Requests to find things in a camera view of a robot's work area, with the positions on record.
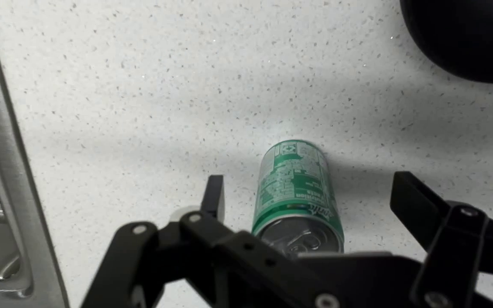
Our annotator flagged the stainless steel double sink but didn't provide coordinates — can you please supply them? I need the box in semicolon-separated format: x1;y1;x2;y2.
0;0;72;308

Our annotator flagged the black bowl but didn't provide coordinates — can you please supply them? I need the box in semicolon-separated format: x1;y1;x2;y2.
399;0;493;85

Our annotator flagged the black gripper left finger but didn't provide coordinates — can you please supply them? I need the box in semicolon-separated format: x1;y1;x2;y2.
80;172;340;308

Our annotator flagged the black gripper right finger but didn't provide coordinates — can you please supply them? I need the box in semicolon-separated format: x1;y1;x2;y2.
388;169;493;308

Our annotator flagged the green soda can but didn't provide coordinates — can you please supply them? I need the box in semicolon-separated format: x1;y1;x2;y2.
250;136;345;256

